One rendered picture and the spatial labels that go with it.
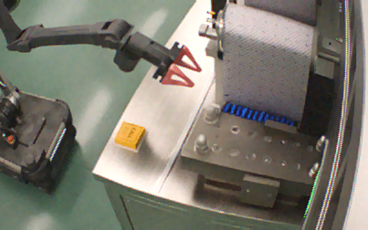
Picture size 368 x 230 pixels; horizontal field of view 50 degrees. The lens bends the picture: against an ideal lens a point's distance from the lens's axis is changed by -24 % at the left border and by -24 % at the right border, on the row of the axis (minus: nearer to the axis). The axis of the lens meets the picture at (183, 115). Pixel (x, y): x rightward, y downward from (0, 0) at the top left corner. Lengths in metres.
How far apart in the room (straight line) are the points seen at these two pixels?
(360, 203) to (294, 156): 0.82
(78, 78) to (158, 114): 1.57
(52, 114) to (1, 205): 0.70
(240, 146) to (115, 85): 1.74
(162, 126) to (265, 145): 0.35
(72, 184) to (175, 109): 1.13
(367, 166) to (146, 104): 1.15
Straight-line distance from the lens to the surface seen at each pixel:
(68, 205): 2.40
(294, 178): 1.17
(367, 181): 0.42
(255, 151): 1.21
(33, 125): 2.46
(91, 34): 1.29
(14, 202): 2.53
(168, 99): 1.51
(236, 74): 1.23
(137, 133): 1.40
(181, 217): 1.36
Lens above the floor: 1.98
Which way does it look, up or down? 48 degrees down
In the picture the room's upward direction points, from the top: 3 degrees counter-clockwise
